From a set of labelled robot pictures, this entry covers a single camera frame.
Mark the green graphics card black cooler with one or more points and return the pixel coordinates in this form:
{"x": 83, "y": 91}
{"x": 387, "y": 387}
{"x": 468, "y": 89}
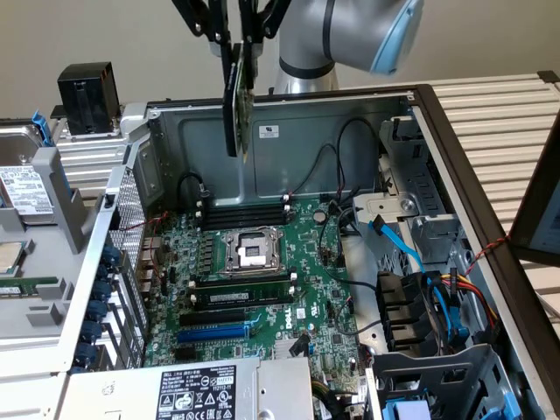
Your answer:
{"x": 232, "y": 114}

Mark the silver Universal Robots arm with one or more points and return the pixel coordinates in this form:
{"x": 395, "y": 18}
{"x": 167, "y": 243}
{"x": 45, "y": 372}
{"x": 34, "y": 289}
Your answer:
{"x": 315, "y": 39}

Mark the white case sticker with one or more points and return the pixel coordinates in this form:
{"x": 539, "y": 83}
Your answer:
{"x": 269, "y": 131}

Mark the black CPU cooler block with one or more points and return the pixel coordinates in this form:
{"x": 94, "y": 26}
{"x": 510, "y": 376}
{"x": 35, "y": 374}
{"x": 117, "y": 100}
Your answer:
{"x": 85, "y": 96}

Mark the open grey PC case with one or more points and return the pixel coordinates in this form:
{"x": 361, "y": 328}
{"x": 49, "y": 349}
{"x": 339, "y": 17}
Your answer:
{"x": 284, "y": 175}

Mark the empty black RAM slot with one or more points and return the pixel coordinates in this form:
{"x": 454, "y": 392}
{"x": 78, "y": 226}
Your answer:
{"x": 242, "y": 223}
{"x": 242, "y": 211}
{"x": 242, "y": 217}
{"x": 242, "y": 205}
{"x": 242, "y": 281}

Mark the round coin battery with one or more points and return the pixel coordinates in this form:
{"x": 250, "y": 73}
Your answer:
{"x": 319, "y": 217}

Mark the blue disk carrier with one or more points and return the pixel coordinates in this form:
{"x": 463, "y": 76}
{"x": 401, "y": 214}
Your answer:
{"x": 41, "y": 127}

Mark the metal CPU socket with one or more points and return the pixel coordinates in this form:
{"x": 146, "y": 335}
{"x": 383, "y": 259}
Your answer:
{"x": 251, "y": 251}

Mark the silver disk bay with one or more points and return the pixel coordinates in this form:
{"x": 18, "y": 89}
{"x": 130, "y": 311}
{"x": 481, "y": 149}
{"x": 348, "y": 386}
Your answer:
{"x": 394, "y": 205}

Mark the blue slot latch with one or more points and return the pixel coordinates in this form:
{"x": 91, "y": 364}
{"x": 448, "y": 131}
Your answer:
{"x": 111, "y": 256}
{"x": 93, "y": 330}
{"x": 105, "y": 273}
{"x": 96, "y": 310}
{"x": 86, "y": 353}
{"x": 101, "y": 291}

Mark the silver hard disk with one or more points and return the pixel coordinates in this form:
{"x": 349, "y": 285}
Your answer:
{"x": 26, "y": 192}

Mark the green Dell motherboard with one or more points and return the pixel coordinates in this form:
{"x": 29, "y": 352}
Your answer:
{"x": 306, "y": 280}

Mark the installed green RAM stick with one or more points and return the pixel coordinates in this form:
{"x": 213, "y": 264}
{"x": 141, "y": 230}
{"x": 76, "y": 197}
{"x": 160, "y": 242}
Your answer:
{"x": 245, "y": 296}

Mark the long black expansion slot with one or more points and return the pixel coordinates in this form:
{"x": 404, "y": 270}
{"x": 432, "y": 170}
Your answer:
{"x": 212, "y": 317}

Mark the black table end cap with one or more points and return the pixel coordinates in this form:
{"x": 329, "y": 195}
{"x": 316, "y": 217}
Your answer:
{"x": 549, "y": 76}

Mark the blue expansion slot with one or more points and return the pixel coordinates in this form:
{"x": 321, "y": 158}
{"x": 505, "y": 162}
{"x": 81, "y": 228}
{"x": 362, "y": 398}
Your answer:
{"x": 212, "y": 334}

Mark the silver CPU chip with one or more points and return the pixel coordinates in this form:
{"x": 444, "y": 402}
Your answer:
{"x": 11, "y": 258}

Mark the black fan shroud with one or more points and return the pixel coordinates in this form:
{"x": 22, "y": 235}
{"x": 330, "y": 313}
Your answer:
{"x": 402, "y": 306}

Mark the black SATA plug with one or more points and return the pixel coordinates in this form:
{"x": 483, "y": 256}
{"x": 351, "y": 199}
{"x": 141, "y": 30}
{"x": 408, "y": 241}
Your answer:
{"x": 299, "y": 345}

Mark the loose green RAM stick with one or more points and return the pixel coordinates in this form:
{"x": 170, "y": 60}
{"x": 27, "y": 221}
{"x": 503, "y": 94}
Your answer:
{"x": 26, "y": 287}

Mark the small silver heatsink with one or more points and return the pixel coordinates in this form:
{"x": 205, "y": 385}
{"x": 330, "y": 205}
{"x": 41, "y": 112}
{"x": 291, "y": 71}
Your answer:
{"x": 282, "y": 350}

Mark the short black expansion slot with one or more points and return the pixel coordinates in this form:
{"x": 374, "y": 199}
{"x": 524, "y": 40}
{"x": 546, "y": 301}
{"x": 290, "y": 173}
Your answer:
{"x": 186, "y": 354}

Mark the dark framed monitor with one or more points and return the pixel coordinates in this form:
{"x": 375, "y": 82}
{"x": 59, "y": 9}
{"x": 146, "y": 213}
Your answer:
{"x": 538, "y": 205}

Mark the grey parts rack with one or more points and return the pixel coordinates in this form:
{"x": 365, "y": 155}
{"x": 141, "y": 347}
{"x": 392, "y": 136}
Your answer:
{"x": 44, "y": 315}

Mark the silver power supply unit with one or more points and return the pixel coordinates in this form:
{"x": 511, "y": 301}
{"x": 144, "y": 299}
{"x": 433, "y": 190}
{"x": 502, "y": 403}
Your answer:
{"x": 284, "y": 385}

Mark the grey drive cage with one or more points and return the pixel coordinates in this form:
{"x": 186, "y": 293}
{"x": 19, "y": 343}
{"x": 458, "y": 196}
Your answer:
{"x": 415, "y": 372}

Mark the blue drive tray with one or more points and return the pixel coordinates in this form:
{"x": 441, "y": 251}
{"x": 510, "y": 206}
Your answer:
{"x": 407, "y": 411}

